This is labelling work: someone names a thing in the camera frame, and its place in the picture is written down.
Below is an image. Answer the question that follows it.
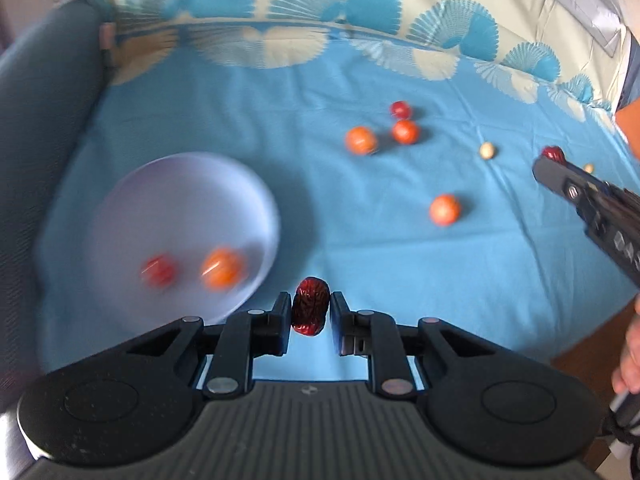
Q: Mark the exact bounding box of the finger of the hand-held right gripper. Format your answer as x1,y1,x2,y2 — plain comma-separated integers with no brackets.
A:
532,156,612,207

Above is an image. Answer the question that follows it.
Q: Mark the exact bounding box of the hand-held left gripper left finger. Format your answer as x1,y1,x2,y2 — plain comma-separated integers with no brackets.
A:
121,291,293,401

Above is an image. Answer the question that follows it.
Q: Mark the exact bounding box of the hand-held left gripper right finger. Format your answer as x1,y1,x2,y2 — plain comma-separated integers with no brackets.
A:
330,291,502,400

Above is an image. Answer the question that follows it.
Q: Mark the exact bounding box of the small orange mandarin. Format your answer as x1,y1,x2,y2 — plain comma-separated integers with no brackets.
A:
429,194,461,227
345,126,378,156
200,246,248,291
391,119,420,145

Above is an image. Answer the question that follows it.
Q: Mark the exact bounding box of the pale lilac round plate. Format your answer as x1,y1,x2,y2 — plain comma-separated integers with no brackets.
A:
82,152,282,328

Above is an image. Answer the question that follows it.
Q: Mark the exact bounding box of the person's right hand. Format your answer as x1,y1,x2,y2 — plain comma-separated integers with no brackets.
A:
612,294,640,397

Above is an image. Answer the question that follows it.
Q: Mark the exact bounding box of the blue fan-print tablecloth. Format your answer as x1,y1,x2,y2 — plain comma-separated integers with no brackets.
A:
39,0,640,386

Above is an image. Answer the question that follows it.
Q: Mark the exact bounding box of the orange cloth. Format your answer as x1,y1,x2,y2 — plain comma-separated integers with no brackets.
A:
614,105,640,161

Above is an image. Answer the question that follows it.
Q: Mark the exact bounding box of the pinkish red round fruit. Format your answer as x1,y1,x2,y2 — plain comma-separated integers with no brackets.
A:
140,254,179,289

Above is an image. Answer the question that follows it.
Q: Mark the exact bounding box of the silver grey cover sheet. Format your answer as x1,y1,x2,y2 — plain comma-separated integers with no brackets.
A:
510,0,632,57

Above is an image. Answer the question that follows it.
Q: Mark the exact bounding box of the grey-blue sofa armrest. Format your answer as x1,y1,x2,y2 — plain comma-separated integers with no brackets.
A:
0,0,117,401

